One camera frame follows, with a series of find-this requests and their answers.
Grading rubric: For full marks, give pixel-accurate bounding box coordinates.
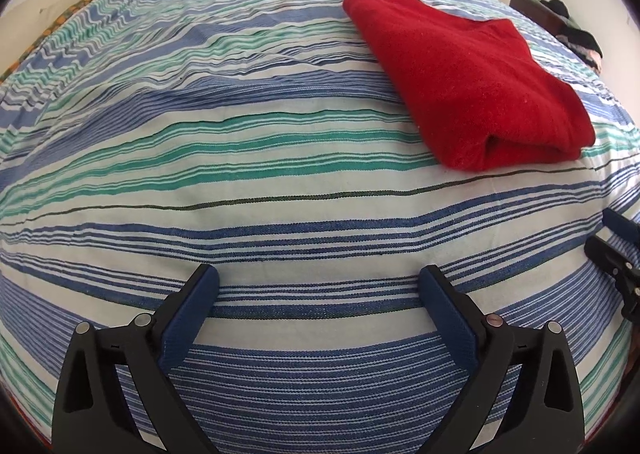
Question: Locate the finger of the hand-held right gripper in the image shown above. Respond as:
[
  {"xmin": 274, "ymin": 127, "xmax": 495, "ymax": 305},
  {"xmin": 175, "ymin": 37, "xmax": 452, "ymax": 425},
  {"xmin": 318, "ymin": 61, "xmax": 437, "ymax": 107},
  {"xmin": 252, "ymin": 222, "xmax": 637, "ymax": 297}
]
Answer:
[
  {"xmin": 584, "ymin": 234, "xmax": 640, "ymax": 321},
  {"xmin": 601, "ymin": 208, "xmax": 640, "ymax": 249}
]

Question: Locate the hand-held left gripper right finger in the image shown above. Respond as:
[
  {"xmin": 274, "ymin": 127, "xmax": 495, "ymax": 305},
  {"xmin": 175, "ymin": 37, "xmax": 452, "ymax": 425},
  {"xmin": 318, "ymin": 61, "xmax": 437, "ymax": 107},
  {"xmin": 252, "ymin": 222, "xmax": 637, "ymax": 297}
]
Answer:
[{"xmin": 417, "ymin": 265, "xmax": 586, "ymax": 454}]

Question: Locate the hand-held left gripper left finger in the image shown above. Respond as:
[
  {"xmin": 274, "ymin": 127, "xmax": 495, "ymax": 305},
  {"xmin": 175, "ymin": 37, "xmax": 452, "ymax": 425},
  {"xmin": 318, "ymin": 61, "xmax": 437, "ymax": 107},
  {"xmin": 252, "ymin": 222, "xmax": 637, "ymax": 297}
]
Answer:
[{"xmin": 50, "ymin": 263, "xmax": 221, "ymax": 454}]

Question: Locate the red knit sweater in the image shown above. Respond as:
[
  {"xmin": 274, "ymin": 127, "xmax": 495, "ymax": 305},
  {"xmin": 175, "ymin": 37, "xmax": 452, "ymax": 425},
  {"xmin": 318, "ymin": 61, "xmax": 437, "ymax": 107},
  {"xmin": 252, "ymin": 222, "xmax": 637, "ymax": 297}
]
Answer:
[{"xmin": 342, "ymin": 0, "xmax": 597, "ymax": 172}]

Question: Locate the pile of dark clothes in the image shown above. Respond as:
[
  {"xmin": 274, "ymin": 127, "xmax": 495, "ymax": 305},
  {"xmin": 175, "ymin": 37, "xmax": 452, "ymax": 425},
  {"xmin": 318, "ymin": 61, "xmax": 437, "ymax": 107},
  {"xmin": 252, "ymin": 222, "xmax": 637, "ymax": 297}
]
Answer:
[{"xmin": 542, "ymin": 0, "xmax": 607, "ymax": 72}]

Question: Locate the blue green striped bedspread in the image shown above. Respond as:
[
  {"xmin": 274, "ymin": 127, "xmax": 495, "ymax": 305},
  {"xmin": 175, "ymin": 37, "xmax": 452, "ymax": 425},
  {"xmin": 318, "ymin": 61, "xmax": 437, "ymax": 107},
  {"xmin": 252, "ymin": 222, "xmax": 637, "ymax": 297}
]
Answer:
[{"xmin": 0, "ymin": 0, "xmax": 640, "ymax": 454}]

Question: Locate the dark wooden furniture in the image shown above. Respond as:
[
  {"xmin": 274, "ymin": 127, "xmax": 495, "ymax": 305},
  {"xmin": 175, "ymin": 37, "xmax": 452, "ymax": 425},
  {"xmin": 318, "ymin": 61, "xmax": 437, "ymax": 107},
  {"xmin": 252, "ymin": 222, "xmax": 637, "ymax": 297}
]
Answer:
[{"xmin": 510, "ymin": 0, "xmax": 565, "ymax": 35}]

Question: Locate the orange patterned sheet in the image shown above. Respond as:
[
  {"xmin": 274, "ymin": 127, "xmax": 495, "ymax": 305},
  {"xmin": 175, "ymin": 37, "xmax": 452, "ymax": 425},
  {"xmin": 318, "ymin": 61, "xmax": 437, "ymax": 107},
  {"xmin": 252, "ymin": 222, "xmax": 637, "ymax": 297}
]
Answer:
[{"xmin": 0, "ymin": 0, "xmax": 107, "ymax": 84}]

